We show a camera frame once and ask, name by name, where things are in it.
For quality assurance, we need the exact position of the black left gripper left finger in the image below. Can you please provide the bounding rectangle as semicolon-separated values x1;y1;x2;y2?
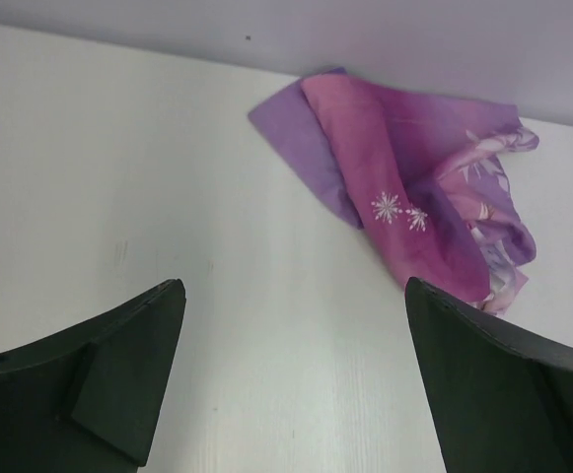
0;279;186;473

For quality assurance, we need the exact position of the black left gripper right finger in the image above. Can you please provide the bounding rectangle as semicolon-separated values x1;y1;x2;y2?
405;277;573;472

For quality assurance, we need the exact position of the purple pink printed placemat cloth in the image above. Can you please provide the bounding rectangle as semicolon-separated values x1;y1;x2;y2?
249;68;538;314

